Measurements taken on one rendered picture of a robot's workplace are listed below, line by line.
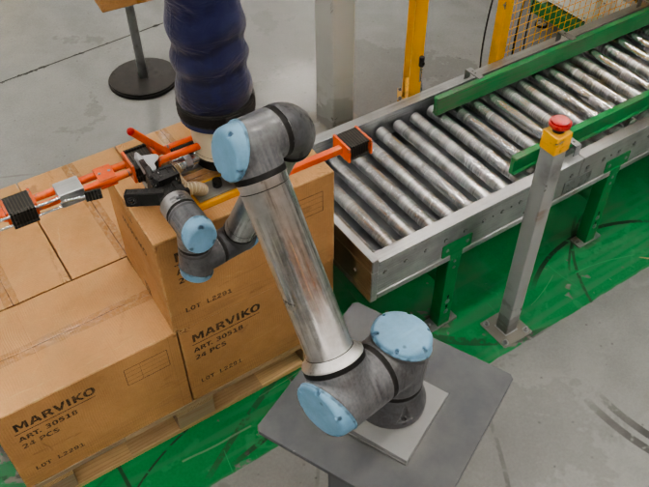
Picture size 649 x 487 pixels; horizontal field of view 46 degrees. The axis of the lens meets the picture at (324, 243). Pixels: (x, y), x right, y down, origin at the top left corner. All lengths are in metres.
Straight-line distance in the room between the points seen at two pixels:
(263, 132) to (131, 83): 2.97
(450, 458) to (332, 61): 2.29
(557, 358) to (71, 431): 1.82
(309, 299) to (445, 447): 0.58
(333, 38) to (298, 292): 2.22
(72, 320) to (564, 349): 1.86
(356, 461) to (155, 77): 3.04
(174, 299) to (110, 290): 0.35
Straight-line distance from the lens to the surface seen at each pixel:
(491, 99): 3.41
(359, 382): 1.71
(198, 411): 2.85
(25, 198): 2.18
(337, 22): 3.67
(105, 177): 2.19
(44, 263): 2.79
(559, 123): 2.47
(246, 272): 2.42
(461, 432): 2.01
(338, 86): 3.86
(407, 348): 1.77
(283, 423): 2.00
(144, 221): 2.24
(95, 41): 5.02
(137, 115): 4.30
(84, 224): 2.88
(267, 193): 1.57
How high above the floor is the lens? 2.46
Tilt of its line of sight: 46 degrees down
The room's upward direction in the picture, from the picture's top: 1 degrees counter-clockwise
